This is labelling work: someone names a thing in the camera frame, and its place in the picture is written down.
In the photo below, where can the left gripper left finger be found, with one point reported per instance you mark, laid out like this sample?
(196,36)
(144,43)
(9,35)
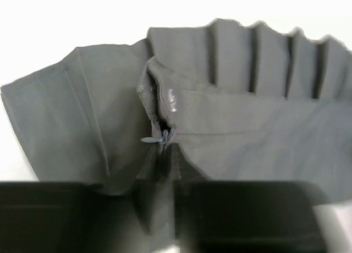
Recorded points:
(73,217)

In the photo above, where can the grey pleated skirt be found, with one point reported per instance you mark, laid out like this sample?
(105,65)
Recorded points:
(241,103)

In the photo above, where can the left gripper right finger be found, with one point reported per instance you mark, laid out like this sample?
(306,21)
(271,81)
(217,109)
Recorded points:
(243,216)

